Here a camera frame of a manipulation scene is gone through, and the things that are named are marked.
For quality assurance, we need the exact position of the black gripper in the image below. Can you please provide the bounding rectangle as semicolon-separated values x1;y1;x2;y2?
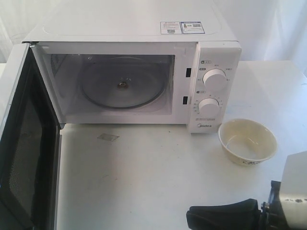
186;181;285;230

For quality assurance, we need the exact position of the cream ceramic bowl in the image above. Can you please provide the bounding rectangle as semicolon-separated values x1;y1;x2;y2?
218;118;277;167

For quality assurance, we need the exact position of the white microwave door with handle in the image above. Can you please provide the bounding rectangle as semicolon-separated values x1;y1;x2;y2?
0;43;61;230

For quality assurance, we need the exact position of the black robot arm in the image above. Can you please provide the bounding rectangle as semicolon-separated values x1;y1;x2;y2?
186;152;307;230

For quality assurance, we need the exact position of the white microwave oven body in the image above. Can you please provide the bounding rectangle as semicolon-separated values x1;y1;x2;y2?
24;6;241;133

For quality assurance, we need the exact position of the glass microwave turntable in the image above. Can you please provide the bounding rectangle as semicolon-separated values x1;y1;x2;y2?
81;57;171;109

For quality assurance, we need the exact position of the lower white timer knob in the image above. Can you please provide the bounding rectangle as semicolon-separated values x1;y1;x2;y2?
198;98;220;117

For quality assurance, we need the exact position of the upper white control knob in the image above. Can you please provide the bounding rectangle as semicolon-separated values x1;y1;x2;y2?
202;69;227;92

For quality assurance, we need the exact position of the blue white warning sticker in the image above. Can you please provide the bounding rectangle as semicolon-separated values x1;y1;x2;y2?
160;22;205;35

